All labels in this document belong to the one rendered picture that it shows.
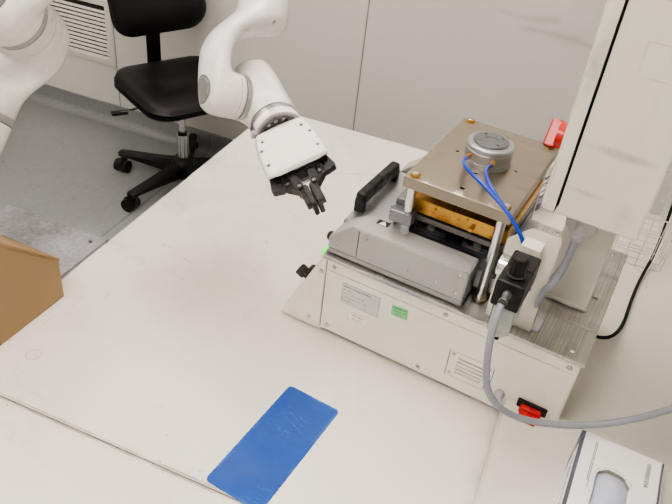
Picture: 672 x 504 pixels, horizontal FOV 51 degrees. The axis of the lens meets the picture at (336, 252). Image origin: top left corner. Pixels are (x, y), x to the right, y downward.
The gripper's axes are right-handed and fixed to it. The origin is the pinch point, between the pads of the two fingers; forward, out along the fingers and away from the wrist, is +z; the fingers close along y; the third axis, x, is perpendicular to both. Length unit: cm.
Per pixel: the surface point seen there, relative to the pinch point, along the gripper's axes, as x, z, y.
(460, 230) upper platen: 13.9, 7.1, 20.0
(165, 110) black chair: 89, -145, -26
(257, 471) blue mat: 21.5, 26.1, -24.9
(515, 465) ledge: 29, 40, 11
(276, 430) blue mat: 24.7, 19.9, -20.5
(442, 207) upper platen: 10.8, 3.6, 18.7
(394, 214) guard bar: 10.8, 0.9, 11.4
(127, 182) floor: 133, -165, -57
